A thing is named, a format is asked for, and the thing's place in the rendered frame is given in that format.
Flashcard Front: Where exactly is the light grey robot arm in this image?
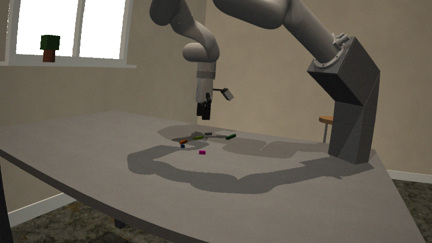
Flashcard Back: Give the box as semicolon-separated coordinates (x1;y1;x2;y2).
149;0;350;78

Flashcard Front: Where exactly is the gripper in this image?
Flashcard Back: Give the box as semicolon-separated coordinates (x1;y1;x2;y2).
195;77;215;120

